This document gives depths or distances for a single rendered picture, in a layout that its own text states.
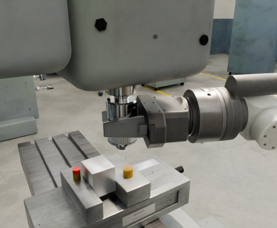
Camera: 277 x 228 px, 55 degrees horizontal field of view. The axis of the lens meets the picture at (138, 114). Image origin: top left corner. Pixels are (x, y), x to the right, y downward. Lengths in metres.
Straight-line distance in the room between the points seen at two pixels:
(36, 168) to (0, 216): 1.44
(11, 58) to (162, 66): 0.16
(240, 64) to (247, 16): 1.03
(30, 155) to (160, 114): 0.66
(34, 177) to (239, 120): 0.60
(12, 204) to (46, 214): 1.79
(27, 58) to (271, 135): 0.35
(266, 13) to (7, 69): 6.20
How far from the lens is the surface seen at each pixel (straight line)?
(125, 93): 0.37
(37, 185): 0.80
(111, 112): 0.39
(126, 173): 0.58
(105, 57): 0.26
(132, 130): 0.38
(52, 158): 0.91
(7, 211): 2.32
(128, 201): 0.56
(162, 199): 0.63
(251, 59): 6.45
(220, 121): 0.41
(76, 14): 0.26
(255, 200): 2.38
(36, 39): 0.22
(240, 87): 0.42
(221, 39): 10.15
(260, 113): 0.44
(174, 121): 0.38
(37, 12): 0.22
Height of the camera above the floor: 1.39
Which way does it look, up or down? 21 degrees down
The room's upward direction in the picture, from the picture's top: straight up
